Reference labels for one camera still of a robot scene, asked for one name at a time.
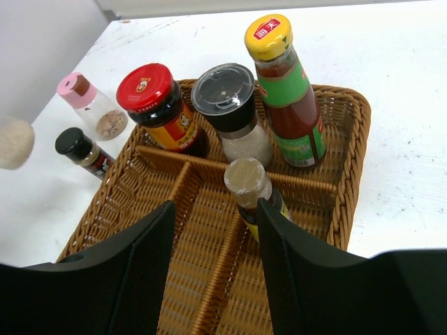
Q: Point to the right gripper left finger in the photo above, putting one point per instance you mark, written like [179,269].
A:
[113,287]

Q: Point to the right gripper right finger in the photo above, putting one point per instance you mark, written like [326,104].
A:
[316,288]

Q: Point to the beige cap dark bottle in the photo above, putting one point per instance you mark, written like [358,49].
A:
[247,181]

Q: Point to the black cap pepper bottle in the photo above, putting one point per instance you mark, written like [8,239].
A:
[84,152]

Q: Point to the pink lid spice jar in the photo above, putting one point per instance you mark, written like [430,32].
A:
[102,115]

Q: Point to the yellow cap ketchup bottle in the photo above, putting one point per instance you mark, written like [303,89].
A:
[288,98]

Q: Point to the green lid white shaker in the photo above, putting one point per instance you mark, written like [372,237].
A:
[17,142]

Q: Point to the red lid sauce jar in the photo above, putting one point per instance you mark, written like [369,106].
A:
[154,100]

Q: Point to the clear cap salt grinder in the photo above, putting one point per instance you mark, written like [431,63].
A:
[225,96]

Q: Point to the brown wicker tray basket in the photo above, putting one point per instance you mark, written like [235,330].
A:
[215,283]

